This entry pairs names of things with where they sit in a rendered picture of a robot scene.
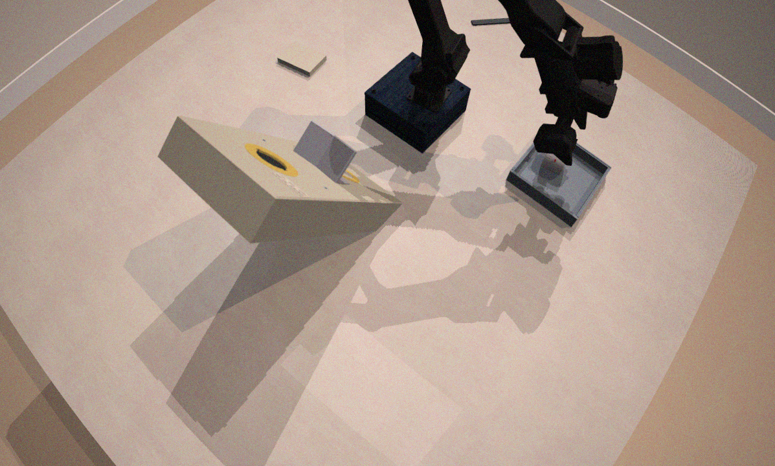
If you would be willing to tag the grey cylinder with two slots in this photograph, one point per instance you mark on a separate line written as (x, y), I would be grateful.
(552, 163)

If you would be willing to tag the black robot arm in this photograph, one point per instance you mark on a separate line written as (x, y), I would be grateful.
(597, 61)

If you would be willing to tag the beige flat block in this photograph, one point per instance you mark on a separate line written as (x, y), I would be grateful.
(302, 58)

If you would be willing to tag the beige rectangular block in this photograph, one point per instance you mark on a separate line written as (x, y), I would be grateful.
(266, 191)

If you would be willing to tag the dark grey flat bar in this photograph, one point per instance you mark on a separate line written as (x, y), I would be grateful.
(490, 21)

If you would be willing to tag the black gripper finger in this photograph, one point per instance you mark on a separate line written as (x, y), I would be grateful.
(581, 120)
(566, 159)

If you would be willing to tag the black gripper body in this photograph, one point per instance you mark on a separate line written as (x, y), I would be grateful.
(558, 138)

